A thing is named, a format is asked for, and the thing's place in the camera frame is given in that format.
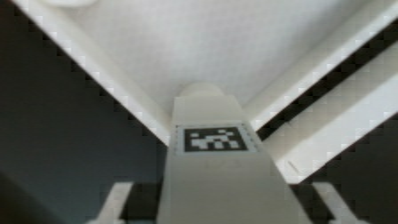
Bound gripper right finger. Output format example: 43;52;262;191
292;182;372;224

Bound white desk leg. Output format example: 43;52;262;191
157;83;312;224

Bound white desk tabletop tray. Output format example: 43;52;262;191
11;0;398;138

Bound white front fence rail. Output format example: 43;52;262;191
264;43;398;184

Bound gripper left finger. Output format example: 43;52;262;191
86;181;159;224

